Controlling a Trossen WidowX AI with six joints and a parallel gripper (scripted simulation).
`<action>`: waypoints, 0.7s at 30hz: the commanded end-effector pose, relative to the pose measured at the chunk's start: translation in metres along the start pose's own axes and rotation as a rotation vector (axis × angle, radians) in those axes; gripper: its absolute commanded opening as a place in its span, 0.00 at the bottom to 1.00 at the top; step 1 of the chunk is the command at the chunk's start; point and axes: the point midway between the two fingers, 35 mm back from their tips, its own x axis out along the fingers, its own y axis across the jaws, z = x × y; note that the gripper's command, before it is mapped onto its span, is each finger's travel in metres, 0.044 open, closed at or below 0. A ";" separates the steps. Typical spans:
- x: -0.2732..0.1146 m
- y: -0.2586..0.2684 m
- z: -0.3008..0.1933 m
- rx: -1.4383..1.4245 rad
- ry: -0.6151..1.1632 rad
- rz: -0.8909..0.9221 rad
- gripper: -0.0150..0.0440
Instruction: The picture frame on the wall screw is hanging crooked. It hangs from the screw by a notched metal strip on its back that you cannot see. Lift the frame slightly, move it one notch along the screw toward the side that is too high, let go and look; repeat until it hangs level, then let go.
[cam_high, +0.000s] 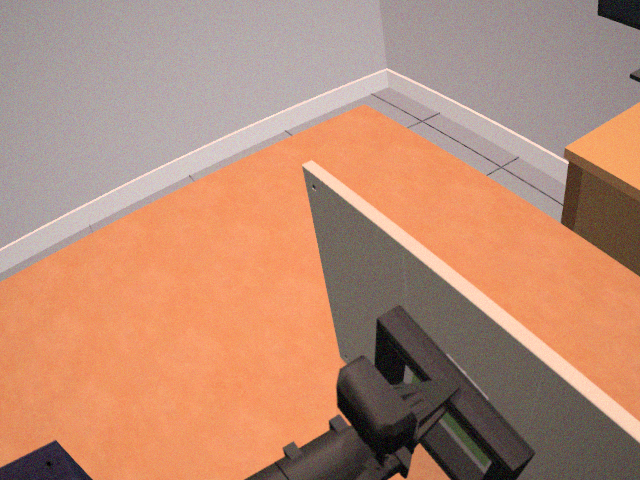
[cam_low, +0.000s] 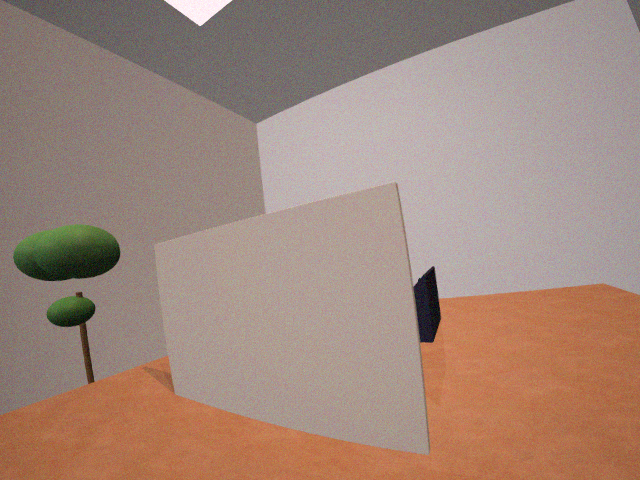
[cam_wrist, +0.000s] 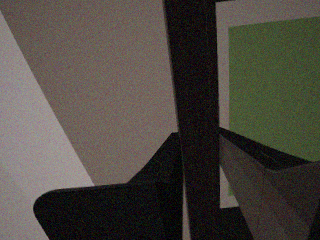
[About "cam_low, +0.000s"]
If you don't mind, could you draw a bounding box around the grey flat panel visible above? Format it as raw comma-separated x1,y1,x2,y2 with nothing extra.
154,181,431,455

